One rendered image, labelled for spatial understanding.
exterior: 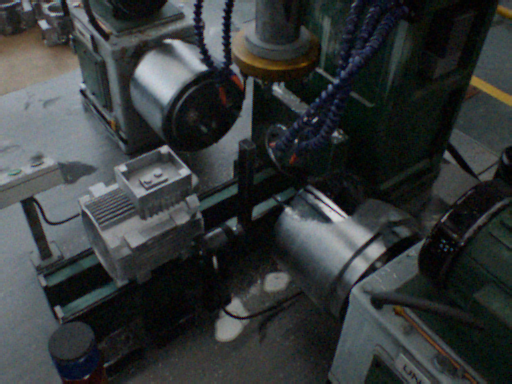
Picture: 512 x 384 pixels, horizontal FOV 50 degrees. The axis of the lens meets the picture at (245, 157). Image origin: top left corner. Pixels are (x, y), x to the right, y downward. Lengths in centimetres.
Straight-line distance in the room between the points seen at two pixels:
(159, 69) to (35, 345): 69
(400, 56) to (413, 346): 55
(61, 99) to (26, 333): 86
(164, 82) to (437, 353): 85
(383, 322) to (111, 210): 54
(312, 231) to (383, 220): 13
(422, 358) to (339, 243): 24
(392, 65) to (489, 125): 223
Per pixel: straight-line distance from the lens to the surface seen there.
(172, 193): 110
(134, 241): 107
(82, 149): 171
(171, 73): 136
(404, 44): 112
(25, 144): 178
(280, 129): 130
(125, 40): 148
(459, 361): 89
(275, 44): 107
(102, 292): 121
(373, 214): 102
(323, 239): 101
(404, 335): 89
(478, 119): 338
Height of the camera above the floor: 190
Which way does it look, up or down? 42 degrees down
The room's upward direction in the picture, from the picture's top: 2 degrees clockwise
